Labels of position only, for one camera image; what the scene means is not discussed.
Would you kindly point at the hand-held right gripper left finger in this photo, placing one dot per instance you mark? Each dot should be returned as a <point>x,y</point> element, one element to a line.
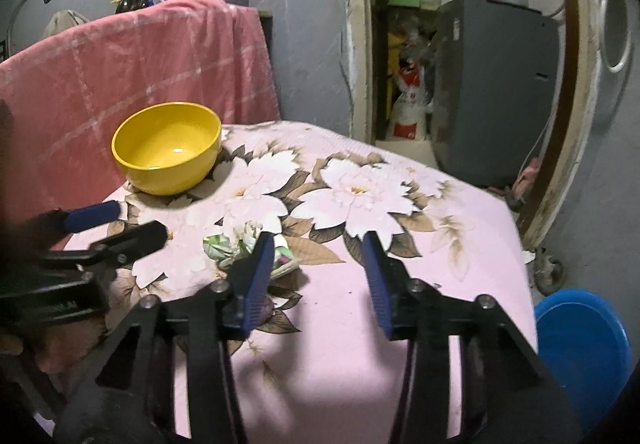
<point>257,281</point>

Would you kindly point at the worn door frame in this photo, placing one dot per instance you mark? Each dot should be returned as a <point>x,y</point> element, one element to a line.
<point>360,48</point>

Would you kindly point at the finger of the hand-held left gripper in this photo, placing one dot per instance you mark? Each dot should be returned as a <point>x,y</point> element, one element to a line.
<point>92,216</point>
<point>135,239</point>

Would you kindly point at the pink floral tablecloth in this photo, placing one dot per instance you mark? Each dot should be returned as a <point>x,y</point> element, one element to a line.
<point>325,374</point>

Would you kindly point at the pink checked cloth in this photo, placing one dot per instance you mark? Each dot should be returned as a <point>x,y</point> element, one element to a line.
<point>125,53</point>

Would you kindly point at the pink rag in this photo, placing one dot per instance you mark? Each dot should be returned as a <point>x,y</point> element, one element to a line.
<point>530,176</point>

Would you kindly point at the yellow bowl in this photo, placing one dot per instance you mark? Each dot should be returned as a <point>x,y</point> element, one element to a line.
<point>165,173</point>

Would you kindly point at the grey refrigerator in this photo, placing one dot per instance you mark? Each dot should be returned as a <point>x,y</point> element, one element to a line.
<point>490,98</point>

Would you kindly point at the blue plastic basin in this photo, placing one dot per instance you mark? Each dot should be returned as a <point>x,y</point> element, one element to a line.
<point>582,354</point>

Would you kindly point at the beige rag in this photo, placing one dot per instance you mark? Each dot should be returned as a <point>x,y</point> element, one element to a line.
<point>62,21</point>

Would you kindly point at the white and red rice bag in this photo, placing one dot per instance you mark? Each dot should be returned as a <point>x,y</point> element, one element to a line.
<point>410,113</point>

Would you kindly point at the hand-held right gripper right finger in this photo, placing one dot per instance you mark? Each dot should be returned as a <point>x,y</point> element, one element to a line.
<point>377,284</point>

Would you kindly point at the green wrapper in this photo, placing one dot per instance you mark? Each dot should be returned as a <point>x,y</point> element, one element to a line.
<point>227,244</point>

